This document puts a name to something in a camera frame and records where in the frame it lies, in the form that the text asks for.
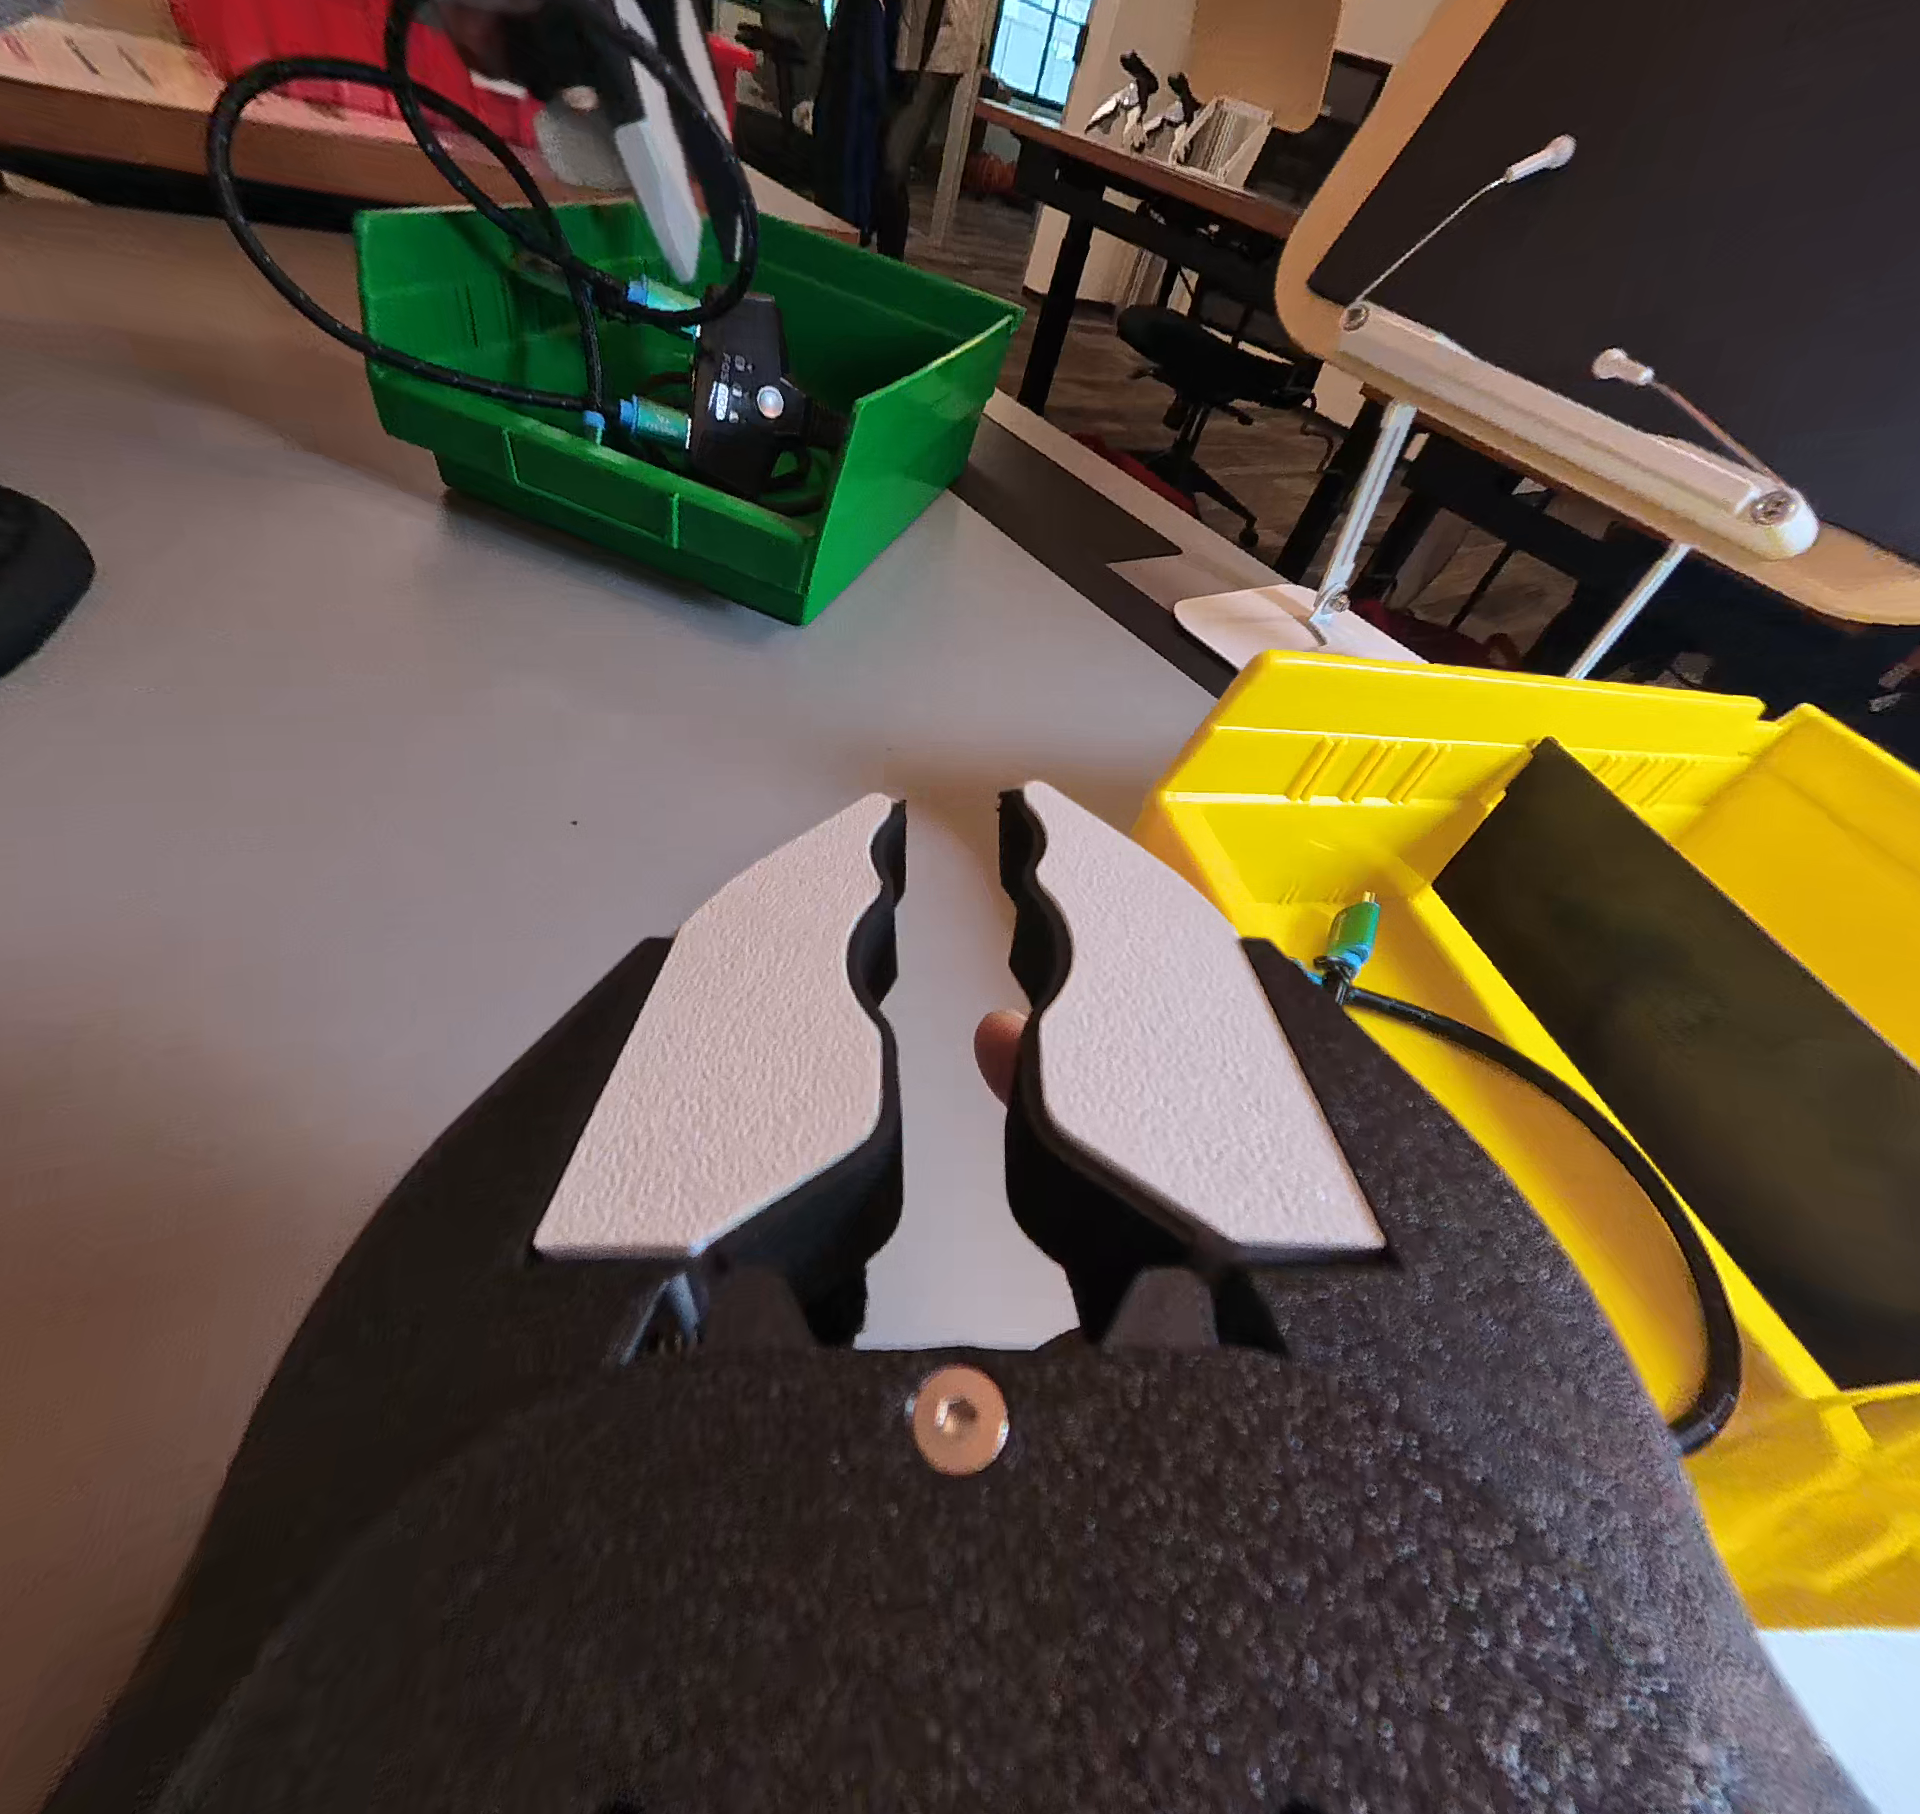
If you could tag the black mesh cushion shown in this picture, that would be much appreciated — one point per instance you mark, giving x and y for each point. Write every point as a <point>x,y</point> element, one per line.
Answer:
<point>38,577</point>

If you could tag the wooden desk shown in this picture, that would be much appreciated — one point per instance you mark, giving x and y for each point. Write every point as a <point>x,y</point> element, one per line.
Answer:
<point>152,135</point>

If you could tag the red bag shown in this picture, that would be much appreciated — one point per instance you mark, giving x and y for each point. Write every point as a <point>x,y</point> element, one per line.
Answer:
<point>1139,471</point>

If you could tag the black bin divider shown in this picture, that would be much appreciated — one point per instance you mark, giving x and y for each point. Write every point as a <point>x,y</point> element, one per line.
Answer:
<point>1680,1019</point>

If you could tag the tan rounded board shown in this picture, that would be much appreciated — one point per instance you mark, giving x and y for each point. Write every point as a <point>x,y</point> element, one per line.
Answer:
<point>1270,37</point>

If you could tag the clear rack with devices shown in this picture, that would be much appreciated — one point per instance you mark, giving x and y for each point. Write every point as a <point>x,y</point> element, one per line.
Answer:
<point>1185,120</point>

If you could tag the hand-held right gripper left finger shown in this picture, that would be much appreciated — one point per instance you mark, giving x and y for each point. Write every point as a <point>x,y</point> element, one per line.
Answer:
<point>737,1080</point>

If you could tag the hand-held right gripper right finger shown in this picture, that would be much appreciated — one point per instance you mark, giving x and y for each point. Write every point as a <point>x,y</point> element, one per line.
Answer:
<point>1200,1080</point>

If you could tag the black office chair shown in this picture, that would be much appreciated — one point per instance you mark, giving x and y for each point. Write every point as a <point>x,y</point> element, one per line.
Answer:
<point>1200,343</point>

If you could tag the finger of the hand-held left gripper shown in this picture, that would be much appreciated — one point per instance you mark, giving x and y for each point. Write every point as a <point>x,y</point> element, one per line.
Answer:
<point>704,74</point>
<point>662,165</point>

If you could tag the yellow plastic bin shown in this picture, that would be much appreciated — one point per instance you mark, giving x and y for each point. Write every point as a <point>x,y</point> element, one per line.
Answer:
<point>1832,870</point>

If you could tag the person's right hand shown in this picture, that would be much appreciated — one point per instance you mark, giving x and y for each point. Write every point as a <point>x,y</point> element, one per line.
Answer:
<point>997,1056</point>

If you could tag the wood-rimmed black board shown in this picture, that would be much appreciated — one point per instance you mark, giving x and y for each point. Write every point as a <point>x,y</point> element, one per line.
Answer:
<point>1724,120</point>

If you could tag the green plastic bin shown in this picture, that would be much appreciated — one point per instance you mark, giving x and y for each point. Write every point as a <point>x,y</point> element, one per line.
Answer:
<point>902,494</point>

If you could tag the brown desk black legs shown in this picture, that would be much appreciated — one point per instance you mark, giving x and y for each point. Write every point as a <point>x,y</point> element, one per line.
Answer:
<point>1139,165</point>

